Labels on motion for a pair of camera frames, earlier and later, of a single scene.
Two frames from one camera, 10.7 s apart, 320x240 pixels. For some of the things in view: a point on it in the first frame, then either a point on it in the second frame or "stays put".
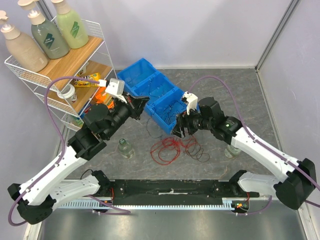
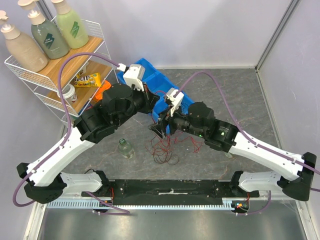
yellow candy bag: [80, 83] stays put
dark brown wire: [193, 149] → [166, 157]
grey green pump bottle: [49, 38] stays put
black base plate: [170, 191] stays put
